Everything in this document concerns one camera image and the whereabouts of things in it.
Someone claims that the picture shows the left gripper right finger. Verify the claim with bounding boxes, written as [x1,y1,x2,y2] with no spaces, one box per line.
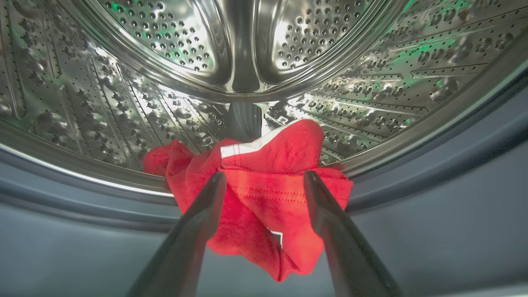
[303,170,403,297]

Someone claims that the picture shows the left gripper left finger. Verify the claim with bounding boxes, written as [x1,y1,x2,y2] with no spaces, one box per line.
[126,171,227,297]

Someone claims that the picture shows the red garment white trim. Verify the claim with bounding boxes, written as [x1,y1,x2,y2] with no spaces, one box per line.
[142,119,354,283]

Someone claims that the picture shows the grey rubber door gasket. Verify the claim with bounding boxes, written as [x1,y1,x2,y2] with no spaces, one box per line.
[0,82,528,297]

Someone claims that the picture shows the steel washing drum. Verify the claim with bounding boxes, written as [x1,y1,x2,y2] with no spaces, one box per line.
[0,0,528,194]

